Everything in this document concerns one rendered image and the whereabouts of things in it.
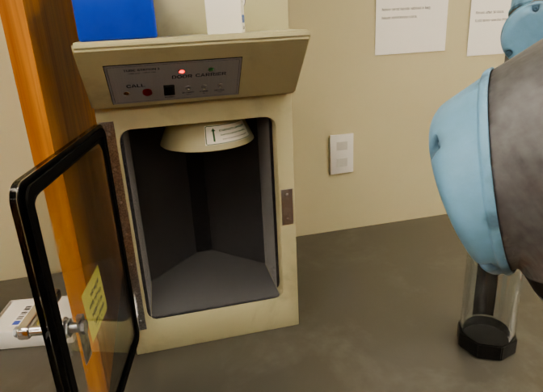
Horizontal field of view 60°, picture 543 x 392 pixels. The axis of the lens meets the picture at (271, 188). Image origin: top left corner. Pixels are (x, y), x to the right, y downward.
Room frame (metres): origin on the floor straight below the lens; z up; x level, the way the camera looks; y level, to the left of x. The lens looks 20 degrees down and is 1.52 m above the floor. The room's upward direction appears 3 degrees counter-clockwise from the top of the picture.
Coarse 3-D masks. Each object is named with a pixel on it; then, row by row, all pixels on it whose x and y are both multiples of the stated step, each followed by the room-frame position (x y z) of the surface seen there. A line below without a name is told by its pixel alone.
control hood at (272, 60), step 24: (72, 48) 0.63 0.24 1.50; (96, 48) 0.64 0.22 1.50; (120, 48) 0.64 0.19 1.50; (144, 48) 0.65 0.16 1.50; (168, 48) 0.66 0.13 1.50; (192, 48) 0.67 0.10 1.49; (216, 48) 0.68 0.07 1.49; (240, 48) 0.69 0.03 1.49; (264, 48) 0.70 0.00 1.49; (288, 48) 0.71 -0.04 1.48; (96, 72) 0.66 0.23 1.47; (264, 72) 0.73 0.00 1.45; (288, 72) 0.74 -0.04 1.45; (96, 96) 0.70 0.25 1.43; (216, 96) 0.75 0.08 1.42; (240, 96) 0.77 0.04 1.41
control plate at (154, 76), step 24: (120, 72) 0.67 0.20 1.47; (144, 72) 0.68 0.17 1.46; (168, 72) 0.69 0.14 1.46; (192, 72) 0.70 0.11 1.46; (216, 72) 0.71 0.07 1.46; (240, 72) 0.72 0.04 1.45; (120, 96) 0.71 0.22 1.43; (144, 96) 0.72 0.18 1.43; (168, 96) 0.73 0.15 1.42; (192, 96) 0.74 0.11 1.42
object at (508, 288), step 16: (480, 272) 0.70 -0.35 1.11; (464, 288) 0.74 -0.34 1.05; (480, 288) 0.70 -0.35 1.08; (496, 288) 0.68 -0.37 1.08; (512, 288) 0.68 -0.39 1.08; (464, 304) 0.73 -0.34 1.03; (480, 304) 0.69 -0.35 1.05; (496, 304) 0.68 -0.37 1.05; (512, 304) 0.68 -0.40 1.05; (464, 320) 0.72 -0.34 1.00; (480, 320) 0.69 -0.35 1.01; (496, 320) 0.68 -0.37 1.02; (512, 320) 0.68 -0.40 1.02; (480, 336) 0.69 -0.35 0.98; (496, 336) 0.68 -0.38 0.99; (512, 336) 0.69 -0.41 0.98
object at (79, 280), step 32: (96, 160) 0.67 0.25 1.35; (64, 192) 0.53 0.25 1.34; (96, 192) 0.64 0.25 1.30; (64, 224) 0.51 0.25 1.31; (96, 224) 0.62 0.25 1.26; (64, 256) 0.49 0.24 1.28; (96, 256) 0.59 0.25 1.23; (32, 288) 0.42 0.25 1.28; (64, 288) 0.48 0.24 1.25; (96, 288) 0.57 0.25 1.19; (64, 320) 0.46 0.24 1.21; (96, 320) 0.55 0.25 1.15; (128, 320) 0.68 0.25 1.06; (96, 352) 0.53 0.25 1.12; (128, 352) 0.65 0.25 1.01; (96, 384) 0.51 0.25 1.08
